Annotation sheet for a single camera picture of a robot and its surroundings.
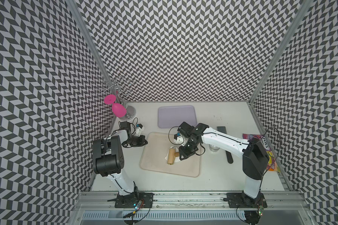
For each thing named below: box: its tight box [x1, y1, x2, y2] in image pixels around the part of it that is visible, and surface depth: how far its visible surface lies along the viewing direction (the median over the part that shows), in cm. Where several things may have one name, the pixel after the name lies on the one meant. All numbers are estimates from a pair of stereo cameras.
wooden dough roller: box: [167, 147, 180, 165], surface depth 86 cm
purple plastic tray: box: [157, 105, 198, 128], surface depth 114 cm
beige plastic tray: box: [139, 132, 202, 178], surface depth 87 cm
